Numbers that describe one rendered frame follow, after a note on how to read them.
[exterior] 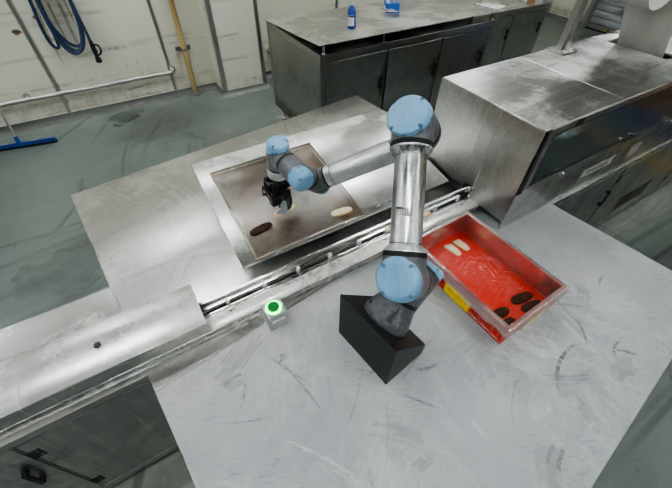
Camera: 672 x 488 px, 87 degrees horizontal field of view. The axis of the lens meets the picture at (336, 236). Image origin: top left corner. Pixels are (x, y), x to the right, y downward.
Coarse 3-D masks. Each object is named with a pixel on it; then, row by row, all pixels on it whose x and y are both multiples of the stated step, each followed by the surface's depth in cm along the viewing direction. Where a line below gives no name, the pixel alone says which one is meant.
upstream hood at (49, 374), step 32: (192, 288) 124; (128, 320) 112; (160, 320) 113; (192, 320) 113; (32, 352) 105; (64, 352) 105; (96, 352) 105; (128, 352) 105; (160, 352) 110; (0, 384) 98; (32, 384) 98; (64, 384) 98; (96, 384) 104; (0, 416) 92
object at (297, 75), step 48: (432, 0) 370; (288, 48) 305; (336, 48) 275; (384, 48) 289; (432, 48) 315; (480, 48) 347; (288, 96) 343; (336, 96) 294; (384, 96) 321; (432, 96) 354
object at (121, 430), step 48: (576, 192) 184; (624, 192) 239; (0, 336) 119; (48, 336) 119; (144, 384) 116; (48, 432) 105; (96, 432) 118; (144, 432) 134; (0, 480) 108; (48, 480) 121; (96, 480) 138
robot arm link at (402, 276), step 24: (408, 96) 91; (408, 120) 90; (432, 120) 91; (408, 144) 90; (432, 144) 92; (408, 168) 91; (408, 192) 91; (408, 216) 90; (408, 240) 90; (384, 264) 89; (408, 264) 86; (384, 288) 89; (408, 288) 86
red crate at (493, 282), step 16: (448, 240) 152; (464, 240) 152; (448, 256) 146; (464, 256) 146; (480, 256) 146; (464, 272) 140; (480, 272) 140; (496, 272) 140; (512, 272) 141; (480, 288) 135; (496, 288) 135; (512, 288) 135; (528, 288) 135; (496, 304) 130; (512, 304) 130; (480, 320) 123; (496, 336) 120
